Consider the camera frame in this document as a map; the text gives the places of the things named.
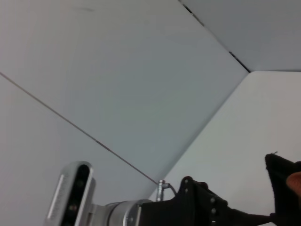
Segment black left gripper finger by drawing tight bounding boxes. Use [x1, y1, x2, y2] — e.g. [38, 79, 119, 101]
[194, 181, 248, 226]

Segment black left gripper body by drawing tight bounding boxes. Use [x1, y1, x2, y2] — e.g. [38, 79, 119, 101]
[138, 176, 210, 226]

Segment black food bag orange handles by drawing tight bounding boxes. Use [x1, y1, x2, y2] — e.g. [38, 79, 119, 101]
[244, 152, 301, 226]

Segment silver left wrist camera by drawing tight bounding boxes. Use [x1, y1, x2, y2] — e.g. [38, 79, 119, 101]
[44, 161, 96, 226]

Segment left gripper cable metal plug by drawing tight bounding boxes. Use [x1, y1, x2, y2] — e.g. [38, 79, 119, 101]
[156, 179, 177, 202]

